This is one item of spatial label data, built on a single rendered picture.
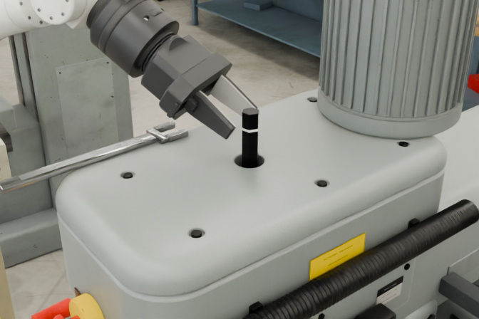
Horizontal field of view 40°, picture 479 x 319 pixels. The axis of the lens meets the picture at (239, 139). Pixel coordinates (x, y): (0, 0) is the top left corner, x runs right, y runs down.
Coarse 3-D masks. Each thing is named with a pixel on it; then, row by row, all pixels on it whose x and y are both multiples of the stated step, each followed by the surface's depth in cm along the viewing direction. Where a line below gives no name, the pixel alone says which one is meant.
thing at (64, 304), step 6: (66, 300) 84; (54, 306) 84; (60, 306) 84; (66, 306) 84; (42, 312) 83; (48, 312) 83; (54, 312) 83; (60, 312) 83; (66, 312) 84; (36, 318) 82; (42, 318) 82; (48, 318) 83
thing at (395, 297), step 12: (408, 264) 90; (384, 276) 88; (396, 276) 89; (408, 276) 92; (372, 288) 87; (384, 288) 88; (396, 288) 91; (408, 288) 93; (348, 300) 84; (360, 300) 86; (372, 300) 88; (384, 300) 90; (396, 300) 92; (324, 312) 82; (336, 312) 83; (348, 312) 85; (360, 312) 87
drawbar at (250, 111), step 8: (248, 112) 77; (256, 112) 77; (248, 120) 77; (256, 120) 77; (248, 128) 77; (256, 128) 78; (248, 136) 78; (256, 136) 78; (248, 144) 78; (256, 144) 79; (248, 152) 79; (256, 152) 79; (248, 160) 79; (256, 160) 80
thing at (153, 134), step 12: (156, 132) 85; (180, 132) 85; (120, 144) 82; (132, 144) 83; (144, 144) 83; (84, 156) 80; (96, 156) 80; (108, 156) 81; (48, 168) 77; (60, 168) 77; (72, 168) 78; (12, 180) 75; (24, 180) 75; (36, 180) 76
